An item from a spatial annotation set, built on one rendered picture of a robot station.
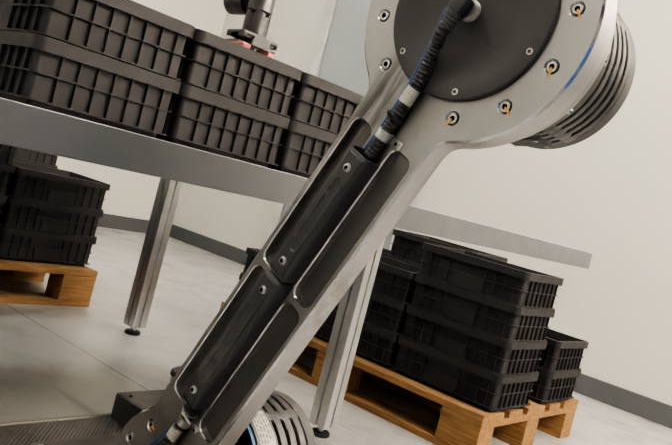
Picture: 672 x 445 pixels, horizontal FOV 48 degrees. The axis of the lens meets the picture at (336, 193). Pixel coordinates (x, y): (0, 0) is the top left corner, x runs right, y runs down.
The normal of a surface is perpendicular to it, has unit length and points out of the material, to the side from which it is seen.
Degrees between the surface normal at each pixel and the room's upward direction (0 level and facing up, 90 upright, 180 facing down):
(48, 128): 90
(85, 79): 90
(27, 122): 90
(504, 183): 90
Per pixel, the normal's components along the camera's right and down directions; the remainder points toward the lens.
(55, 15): 0.71, 0.19
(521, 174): -0.61, -0.15
